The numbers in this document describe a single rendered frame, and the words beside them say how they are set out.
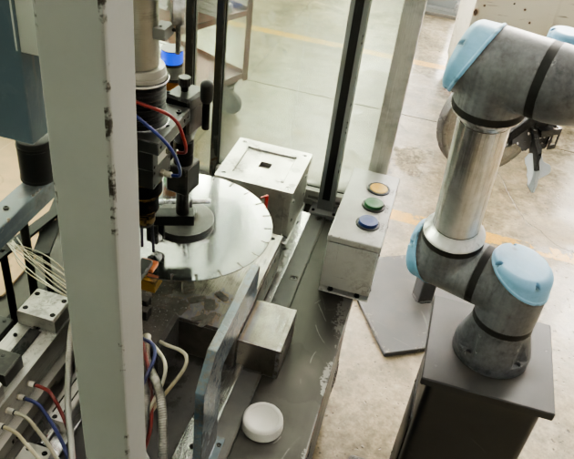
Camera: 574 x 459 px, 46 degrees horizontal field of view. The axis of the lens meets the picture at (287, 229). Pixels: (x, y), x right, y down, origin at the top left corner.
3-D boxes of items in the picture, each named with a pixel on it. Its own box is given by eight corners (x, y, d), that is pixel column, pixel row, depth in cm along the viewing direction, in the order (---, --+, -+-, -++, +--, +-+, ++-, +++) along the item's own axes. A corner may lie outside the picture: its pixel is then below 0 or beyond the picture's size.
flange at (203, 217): (196, 198, 133) (197, 188, 131) (224, 229, 126) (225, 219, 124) (143, 212, 127) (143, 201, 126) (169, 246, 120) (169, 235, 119)
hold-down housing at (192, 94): (178, 177, 116) (181, 66, 104) (203, 186, 114) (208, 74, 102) (160, 193, 112) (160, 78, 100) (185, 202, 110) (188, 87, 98)
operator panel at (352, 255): (343, 219, 167) (353, 167, 158) (387, 229, 166) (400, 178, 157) (317, 290, 146) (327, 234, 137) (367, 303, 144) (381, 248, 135)
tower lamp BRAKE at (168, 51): (166, 56, 141) (166, 42, 139) (187, 60, 140) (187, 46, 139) (157, 64, 138) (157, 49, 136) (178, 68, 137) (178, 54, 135)
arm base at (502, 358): (527, 333, 142) (543, 299, 136) (528, 388, 130) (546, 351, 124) (455, 314, 144) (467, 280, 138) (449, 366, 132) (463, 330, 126)
